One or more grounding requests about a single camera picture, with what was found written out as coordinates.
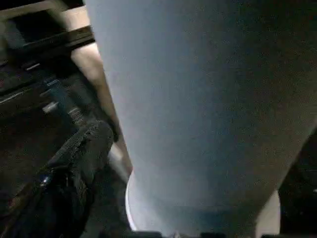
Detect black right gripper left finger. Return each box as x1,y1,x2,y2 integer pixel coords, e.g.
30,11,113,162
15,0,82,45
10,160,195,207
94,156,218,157
0,120,115,238

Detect white plastic table top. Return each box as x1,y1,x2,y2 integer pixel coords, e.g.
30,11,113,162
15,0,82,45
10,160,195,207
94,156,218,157
61,4,133,181

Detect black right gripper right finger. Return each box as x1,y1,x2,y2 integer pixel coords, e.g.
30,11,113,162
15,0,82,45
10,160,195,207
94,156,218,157
278,133,317,238

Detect white plastic table leg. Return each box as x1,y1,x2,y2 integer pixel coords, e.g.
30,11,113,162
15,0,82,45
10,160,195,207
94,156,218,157
84,0,317,235

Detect black plastic mat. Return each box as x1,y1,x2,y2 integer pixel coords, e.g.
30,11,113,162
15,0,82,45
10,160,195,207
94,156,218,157
0,49,317,238

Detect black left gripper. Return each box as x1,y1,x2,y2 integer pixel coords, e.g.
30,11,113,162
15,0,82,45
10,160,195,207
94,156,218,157
0,63,85,129

